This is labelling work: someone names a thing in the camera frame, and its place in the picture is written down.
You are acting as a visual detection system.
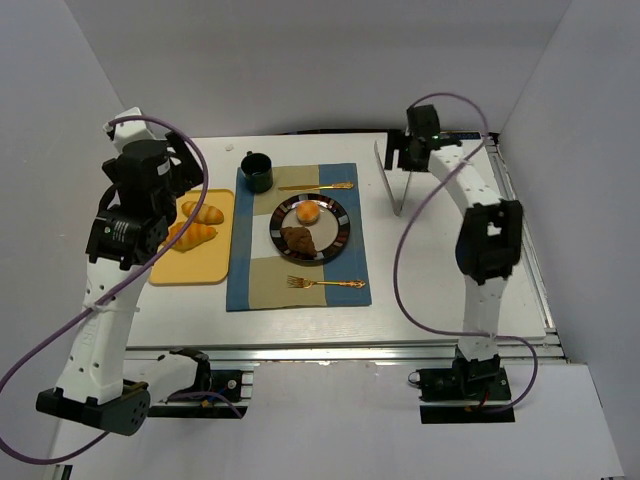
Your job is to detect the metal tongs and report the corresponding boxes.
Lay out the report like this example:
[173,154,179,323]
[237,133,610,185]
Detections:
[373,140,413,217]

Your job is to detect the round bread bun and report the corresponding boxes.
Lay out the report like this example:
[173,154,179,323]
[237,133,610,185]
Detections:
[296,200,321,225]

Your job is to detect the brown chocolate croissant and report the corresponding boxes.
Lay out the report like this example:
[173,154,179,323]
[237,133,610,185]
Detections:
[280,227,317,257]

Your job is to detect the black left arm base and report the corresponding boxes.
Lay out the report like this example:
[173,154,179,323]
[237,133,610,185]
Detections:
[148,369,254,419]

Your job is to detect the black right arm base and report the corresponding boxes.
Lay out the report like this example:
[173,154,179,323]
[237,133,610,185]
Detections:
[407,368,515,425]

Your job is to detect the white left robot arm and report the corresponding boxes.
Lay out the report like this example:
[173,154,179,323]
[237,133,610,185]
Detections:
[36,107,211,436]

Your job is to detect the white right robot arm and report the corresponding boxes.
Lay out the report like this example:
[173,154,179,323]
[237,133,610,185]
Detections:
[406,104,523,403]

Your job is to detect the striped bread roll far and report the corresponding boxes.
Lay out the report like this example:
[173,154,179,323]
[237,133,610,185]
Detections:
[181,201,225,225]

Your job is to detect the right blue logo sticker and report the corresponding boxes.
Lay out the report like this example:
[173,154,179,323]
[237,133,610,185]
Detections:
[443,131,482,141]

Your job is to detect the striped orange croissant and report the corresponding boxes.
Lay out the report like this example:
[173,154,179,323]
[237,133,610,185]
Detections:
[164,222,217,252]

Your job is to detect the dark green mug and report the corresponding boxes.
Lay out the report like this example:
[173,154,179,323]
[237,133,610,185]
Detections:
[240,151,273,194]

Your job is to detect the gold knife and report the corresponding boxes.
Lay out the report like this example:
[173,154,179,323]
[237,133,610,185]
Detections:
[278,182,354,191]

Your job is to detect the dark rimmed ceramic plate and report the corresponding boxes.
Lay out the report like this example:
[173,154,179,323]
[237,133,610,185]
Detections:
[268,193,351,265]

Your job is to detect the blue beige placemat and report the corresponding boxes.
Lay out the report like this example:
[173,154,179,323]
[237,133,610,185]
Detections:
[226,163,372,312]

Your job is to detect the gold fork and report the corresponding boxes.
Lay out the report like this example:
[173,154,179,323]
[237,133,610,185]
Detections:
[286,275,366,289]

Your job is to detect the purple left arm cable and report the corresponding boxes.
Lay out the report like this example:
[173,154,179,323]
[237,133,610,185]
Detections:
[0,115,210,462]

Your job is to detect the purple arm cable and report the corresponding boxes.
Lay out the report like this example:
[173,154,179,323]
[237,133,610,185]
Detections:
[392,92,540,414]
[0,115,210,462]

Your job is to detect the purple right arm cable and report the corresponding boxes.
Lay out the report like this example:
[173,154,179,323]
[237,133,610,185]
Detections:
[392,92,540,414]

